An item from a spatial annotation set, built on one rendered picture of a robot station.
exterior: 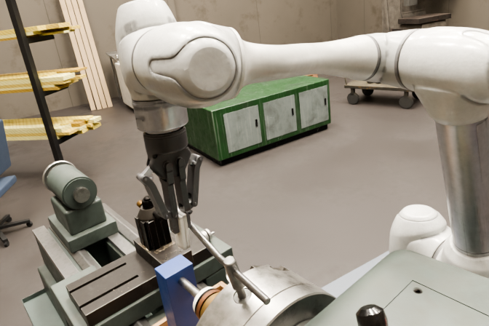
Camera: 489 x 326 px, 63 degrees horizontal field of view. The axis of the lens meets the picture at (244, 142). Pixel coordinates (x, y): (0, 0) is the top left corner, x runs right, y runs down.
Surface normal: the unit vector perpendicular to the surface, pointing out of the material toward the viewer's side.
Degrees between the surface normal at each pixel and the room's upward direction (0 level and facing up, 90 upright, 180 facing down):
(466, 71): 83
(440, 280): 0
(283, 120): 90
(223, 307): 23
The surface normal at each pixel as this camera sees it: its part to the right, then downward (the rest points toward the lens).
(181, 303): 0.64, 0.19
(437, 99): -0.75, 0.58
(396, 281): -0.12, -0.93
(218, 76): 0.33, 0.23
